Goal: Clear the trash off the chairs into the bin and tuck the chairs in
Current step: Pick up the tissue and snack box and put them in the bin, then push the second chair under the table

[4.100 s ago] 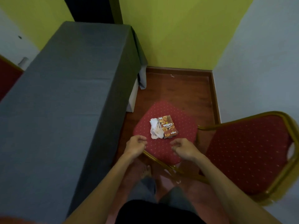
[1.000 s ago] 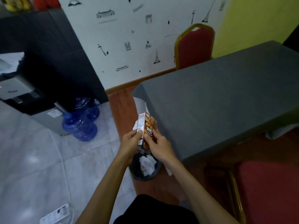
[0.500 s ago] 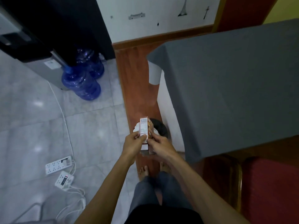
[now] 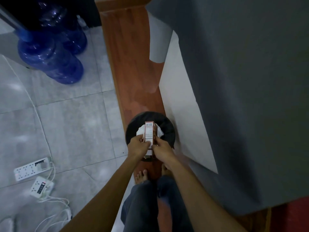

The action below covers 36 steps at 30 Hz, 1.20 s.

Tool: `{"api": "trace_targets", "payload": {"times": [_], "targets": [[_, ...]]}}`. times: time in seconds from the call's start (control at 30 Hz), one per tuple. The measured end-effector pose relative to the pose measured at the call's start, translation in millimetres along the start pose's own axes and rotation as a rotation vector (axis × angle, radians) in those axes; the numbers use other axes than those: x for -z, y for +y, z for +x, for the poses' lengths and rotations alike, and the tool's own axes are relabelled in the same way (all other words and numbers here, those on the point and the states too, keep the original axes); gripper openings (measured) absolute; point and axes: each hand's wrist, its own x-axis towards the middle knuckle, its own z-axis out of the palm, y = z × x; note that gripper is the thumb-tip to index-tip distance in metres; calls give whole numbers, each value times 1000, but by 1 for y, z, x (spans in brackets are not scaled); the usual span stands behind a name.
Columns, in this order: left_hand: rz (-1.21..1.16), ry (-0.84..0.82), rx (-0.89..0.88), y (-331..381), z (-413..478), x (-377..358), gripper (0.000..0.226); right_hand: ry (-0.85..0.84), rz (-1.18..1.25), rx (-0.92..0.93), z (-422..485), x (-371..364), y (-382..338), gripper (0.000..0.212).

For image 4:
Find long white power strip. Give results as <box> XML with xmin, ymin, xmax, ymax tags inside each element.
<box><xmin>14</xmin><ymin>157</ymin><xmax>52</xmax><ymax>182</ymax></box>

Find person's grey trousers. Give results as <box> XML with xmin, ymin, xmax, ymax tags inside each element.
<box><xmin>120</xmin><ymin>175</ymin><xmax>193</xmax><ymax>232</ymax></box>

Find person's right hand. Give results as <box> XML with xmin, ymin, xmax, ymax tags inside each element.
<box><xmin>151</xmin><ymin>135</ymin><xmax>179</xmax><ymax>171</ymax></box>

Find table with grey cloth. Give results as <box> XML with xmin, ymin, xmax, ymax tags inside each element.
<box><xmin>145</xmin><ymin>0</ymin><xmax>309</xmax><ymax>215</ymax></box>

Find white power cable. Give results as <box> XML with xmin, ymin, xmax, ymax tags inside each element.
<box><xmin>0</xmin><ymin>55</ymin><xmax>53</xmax><ymax>165</ymax></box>

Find blue water jug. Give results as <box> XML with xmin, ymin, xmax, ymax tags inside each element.
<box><xmin>38</xmin><ymin>0</ymin><xmax>88</xmax><ymax>55</ymax></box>
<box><xmin>17</xmin><ymin>29</ymin><xmax>84</xmax><ymax>85</ymax></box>

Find person's right forearm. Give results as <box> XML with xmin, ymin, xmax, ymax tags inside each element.
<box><xmin>168</xmin><ymin>158</ymin><xmax>247</xmax><ymax>232</ymax></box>

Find person's left hand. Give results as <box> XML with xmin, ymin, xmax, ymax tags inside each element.
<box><xmin>127</xmin><ymin>134</ymin><xmax>151</xmax><ymax>165</ymax></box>

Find brown cookie box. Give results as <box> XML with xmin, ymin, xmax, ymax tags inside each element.
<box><xmin>144</xmin><ymin>121</ymin><xmax>158</xmax><ymax>156</ymax></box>

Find clear plastic bottle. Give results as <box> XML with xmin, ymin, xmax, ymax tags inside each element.
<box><xmin>77</xmin><ymin>14</ymin><xmax>89</xmax><ymax>31</ymax></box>

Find black trash bin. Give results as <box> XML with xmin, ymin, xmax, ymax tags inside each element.
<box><xmin>125</xmin><ymin>111</ymin><xmax>176</xmax><ymax>162</ymax></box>

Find person's left forearm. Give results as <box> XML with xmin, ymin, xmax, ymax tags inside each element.
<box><xmin>59</xmin><ymin>156</ymin><xmax>137</xmax><ymax>232</ymax></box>

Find person's left foot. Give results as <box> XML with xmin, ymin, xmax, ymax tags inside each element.
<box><xmin>134</xmin><ymin>169</ymin><xmax>148</xmax><ymax>184</ymax></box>

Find white tissues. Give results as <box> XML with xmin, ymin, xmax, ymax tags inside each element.
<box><xmin>136</xmin><ymin>123</ymin><xmax>164</xmax><ymax>139</ymax></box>

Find white power strip with display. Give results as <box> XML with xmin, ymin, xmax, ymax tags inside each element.
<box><xmin>29</xmin><ymin>176</ymin><xmax>55</xmax><ymax>200</ymax></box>

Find red chair with gold frame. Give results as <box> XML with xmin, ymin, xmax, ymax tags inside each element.
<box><xmin>264</xmin><ymin>195</ymin><xmax>309</xmax><ymax>232</ymax></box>

